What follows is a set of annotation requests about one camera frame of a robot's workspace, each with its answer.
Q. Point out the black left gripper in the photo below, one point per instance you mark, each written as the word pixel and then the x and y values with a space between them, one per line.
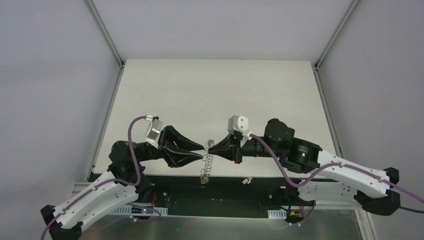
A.
pixel 164 145

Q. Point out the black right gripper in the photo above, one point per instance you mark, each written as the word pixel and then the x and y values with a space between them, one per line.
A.
pixel 237 149

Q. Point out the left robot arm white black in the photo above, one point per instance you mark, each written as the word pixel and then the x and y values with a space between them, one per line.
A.
pixel 123 182

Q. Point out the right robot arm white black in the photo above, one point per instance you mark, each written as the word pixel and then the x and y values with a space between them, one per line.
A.
pixel 315 173

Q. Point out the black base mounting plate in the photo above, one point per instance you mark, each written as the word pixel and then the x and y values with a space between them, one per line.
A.
pixel 227 197

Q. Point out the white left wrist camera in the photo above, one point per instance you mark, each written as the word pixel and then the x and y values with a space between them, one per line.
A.
pixel 154 130

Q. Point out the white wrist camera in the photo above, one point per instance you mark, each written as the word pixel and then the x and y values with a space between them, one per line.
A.
pixel 239 124
pixel 154 130

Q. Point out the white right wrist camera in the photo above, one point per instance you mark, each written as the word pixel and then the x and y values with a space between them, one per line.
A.
pixel 239 124

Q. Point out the white slotted cable duct left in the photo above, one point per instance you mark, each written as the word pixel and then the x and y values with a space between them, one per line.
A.
pixel 139 211

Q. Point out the white slotted cable duct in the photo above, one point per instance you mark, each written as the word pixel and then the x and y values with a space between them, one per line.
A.
pixel 139 211
pixel 279 214

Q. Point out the white slotted cable duct right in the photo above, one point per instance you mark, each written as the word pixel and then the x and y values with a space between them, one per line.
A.
pixel 279 214

